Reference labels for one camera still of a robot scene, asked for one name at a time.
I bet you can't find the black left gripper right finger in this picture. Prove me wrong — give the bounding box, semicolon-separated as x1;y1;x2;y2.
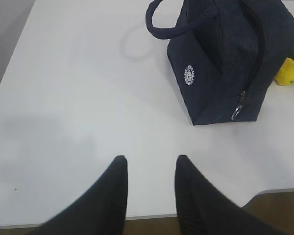
174;155;281;235

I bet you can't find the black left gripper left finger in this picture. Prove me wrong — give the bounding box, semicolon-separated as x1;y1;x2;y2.
30;156;128;235

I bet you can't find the dark navy lunch bag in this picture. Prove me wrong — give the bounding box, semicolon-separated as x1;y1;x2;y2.
146;0;294;125

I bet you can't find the yellow lemon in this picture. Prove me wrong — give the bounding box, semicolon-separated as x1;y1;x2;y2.
274;57;294;86

